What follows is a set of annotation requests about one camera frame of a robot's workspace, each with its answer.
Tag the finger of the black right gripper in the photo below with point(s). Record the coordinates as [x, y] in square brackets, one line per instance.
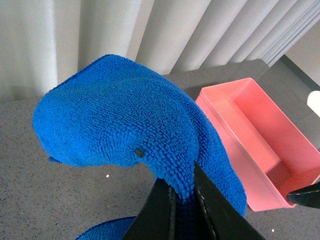
[308, 196]

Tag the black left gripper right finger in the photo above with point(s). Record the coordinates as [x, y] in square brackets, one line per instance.
[216, 218]

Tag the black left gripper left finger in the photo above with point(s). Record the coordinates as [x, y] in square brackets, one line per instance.
[157, 218]

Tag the blue microfiber cloth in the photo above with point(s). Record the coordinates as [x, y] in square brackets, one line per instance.
[118, 112]

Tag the pink plastic tray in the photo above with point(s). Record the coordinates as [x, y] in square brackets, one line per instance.
[270, 155]

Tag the white pleated curtain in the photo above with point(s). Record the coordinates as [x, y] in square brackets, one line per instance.
[43, 42]

